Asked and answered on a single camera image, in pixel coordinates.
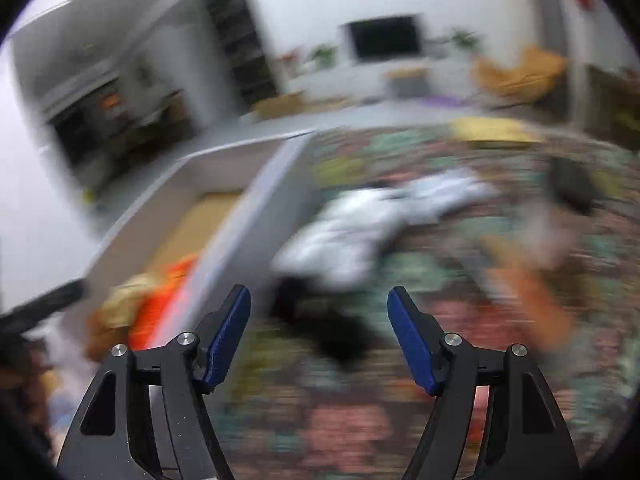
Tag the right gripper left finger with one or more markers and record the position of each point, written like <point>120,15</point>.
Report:
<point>111,435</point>

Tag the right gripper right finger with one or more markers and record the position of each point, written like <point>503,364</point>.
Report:
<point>525,435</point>

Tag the orange fish plush toy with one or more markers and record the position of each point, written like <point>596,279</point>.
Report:
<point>155,304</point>

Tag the clear bag brown contents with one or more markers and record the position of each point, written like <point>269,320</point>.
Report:
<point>520,286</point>

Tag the black fuzzy hat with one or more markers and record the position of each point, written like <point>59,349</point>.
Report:
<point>320,320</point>

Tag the clear jar black lid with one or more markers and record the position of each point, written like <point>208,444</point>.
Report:
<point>554,221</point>

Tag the white fluffy plush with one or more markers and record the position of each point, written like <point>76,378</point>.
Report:
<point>338,249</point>

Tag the brown knitted cloth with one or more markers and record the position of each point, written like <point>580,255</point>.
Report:
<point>110,323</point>

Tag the patterned woven table cloth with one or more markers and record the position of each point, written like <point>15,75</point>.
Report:
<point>294,414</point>

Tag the white storage box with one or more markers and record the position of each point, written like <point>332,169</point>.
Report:
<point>274,179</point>

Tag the yellow flat box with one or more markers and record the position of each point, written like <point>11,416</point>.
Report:
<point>487,132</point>

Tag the purple floor mat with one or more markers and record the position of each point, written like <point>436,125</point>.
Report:
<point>448,102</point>

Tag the cardboard box on floor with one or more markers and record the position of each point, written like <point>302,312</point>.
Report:
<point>280,106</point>

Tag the dark wooden desk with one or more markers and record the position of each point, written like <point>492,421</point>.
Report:
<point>612,113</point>

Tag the orange lounge chair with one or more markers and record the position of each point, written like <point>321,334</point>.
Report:
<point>538,73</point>

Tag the small wooden bench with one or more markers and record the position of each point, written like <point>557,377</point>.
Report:
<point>408,83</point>

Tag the white tv cabinet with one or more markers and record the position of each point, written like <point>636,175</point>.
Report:
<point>446,77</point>

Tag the potted plant right of tv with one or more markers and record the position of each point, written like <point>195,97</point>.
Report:
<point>465,40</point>

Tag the potted plant of tv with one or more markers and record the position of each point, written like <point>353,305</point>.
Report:
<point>465,40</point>
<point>323,56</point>

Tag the dark glass bookcase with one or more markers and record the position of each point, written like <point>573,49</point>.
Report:
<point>240,41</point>

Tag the red flowers in vase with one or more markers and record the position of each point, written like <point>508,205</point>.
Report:
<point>291,64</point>

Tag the black television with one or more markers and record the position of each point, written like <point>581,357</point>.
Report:
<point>384,39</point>

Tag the potted plant left of tv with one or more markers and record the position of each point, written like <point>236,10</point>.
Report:
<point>323,56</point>

